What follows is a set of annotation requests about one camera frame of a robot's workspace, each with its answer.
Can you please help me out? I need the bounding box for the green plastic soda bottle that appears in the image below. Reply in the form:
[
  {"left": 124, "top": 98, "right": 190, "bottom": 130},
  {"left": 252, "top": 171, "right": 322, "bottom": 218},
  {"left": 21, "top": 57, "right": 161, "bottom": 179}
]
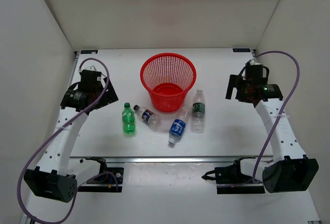
[{"left": 122, "top": 102, "right": 136, "bottom": 135}]

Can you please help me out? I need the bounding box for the clear green-label water bottle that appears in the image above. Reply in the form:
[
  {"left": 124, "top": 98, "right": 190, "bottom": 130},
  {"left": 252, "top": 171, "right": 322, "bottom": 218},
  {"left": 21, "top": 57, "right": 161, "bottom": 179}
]
[{"left": 192, "top": 89, "right": 206, "bottom": 133}]

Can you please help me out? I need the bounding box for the clear blue-label water bottle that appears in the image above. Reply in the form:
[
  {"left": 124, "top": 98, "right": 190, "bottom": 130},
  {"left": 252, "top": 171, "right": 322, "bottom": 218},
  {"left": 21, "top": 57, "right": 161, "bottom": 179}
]
[{"left": 168, "top": 106, "right": 191, "bottom": 146}]

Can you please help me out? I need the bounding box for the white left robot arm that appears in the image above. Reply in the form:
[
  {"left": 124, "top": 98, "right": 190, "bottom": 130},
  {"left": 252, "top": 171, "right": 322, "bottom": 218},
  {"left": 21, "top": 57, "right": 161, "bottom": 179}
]
[{"left": 23, "top": 66, "right": 118, "bottom": 203}]

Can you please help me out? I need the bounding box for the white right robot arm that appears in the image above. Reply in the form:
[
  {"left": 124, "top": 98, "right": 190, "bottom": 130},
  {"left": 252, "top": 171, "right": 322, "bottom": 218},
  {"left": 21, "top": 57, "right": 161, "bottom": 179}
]
[{"left": 225, "top": 62, "right": 319, "bottom": 193}]

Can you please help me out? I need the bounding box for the red mesh plastic bin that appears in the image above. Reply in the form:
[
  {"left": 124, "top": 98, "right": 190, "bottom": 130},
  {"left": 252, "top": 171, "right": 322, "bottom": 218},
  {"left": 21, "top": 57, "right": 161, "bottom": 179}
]
[{"left": 140, "top": 53, "right": 196, "bottom": 113}]

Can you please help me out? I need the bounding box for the blue sticker right corner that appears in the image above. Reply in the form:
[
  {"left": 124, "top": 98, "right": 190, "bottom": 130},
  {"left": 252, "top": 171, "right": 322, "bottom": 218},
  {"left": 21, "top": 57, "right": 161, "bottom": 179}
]
[{"left": 233, "top": 48, "right": 251, "bottom": 53}]

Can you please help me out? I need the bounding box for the blue sticker corner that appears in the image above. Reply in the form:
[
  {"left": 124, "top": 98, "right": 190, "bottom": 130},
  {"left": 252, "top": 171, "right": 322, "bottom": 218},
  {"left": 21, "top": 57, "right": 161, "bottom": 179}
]
[
  {"left": 233, "top": 48, "right": 251, "bottom": 53},
  {"left": 80, "top": 49, "right": 98, "bottom": 55}
]

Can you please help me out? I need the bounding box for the blue sticker left corner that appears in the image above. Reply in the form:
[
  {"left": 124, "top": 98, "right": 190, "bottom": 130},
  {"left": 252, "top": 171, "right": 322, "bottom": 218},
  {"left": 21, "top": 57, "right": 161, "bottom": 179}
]
[{"left": 80, "top": 49, "right": 98, "bottom": 55}]

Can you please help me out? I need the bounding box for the clear Pepsi-label plastic bottle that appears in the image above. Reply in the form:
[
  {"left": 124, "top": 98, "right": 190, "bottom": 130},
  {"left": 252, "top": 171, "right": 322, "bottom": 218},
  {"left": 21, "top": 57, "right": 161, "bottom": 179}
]
[{"left": 134, "top": 105, "right": 161, "bottom": 128}]

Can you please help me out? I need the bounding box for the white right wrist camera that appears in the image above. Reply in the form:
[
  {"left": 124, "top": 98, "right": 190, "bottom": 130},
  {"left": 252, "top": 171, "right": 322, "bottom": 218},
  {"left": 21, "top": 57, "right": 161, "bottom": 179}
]
[{"left": 246, "top": 58, "right": 260, "bottom": 65}]

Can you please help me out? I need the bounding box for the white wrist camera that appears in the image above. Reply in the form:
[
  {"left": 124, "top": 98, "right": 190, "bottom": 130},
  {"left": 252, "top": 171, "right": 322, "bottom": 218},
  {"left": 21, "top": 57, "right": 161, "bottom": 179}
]
[
  {"left": 85, "top": 65, "right": 97, "bottom": 72},
  {"left": 246, "top": 58, "right": 260, "bottom": 65}
]

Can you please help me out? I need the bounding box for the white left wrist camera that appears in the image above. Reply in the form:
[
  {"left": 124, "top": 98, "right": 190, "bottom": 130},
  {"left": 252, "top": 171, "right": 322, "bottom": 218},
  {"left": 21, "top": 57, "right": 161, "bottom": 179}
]
[{"left": 85, "top": 65, "right": 97, "bottom": 72}]

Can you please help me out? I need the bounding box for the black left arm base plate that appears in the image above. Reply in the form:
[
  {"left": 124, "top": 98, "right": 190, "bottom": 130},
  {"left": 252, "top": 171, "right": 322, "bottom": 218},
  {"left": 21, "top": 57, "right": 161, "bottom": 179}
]
[{"left": 78, "top": 163, "right": 124, "bottom": 193}]

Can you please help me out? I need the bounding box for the aluminium front table rail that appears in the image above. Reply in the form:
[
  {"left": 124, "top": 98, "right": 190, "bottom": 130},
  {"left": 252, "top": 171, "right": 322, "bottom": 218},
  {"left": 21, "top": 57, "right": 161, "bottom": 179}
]
[{"left": 71, "top": 156, "right": 274, "bottom": 163}]

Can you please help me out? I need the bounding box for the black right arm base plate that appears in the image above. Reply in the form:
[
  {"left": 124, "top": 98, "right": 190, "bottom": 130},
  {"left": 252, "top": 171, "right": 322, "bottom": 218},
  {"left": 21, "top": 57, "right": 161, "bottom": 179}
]
[{"left": 201, "top": 160, "right": 265, "bottom": 195}]

